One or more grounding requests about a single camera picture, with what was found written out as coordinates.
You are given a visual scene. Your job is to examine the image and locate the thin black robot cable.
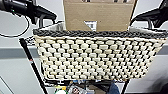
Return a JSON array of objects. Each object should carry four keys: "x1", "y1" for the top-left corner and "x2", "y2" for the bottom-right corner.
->
[{"x1": 0, "y1": 13, "x2": 32, "y2": 38}]

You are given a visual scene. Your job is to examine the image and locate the blue and white bag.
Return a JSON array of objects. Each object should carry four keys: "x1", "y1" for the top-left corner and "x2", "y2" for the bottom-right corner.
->
[{"x1": 107, "y1": 81, "x2": 121, "y2": 94}]

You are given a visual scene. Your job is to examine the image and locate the long grey wall band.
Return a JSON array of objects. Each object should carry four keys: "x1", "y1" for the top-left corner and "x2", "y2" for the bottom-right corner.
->
[{"x1": 0, "y1": 44, "x2": 168, "y2": 60}]

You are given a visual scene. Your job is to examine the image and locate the large brown cardboard box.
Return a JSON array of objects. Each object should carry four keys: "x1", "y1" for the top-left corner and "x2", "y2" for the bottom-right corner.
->
[{"x1": 62, "y1": 0, "x2": 138, "y2": 32}]

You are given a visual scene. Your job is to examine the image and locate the black wire shelf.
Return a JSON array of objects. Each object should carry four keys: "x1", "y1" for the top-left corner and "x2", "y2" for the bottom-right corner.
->
[{"x1": 18, "y1": 35, "x2": 132, "y2": 94}]

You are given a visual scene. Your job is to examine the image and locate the white printed pack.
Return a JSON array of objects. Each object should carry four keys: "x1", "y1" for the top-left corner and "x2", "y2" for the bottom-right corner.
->
[{"x1": 67, "y1": 83, "x2": 82, "y2": 94}]

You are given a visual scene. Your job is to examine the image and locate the pale basket with dark spots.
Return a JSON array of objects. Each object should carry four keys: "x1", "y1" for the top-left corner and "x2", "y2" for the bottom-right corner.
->
[{"x1": 32, "y1": 22, "x2": 168, "y2": 83}]

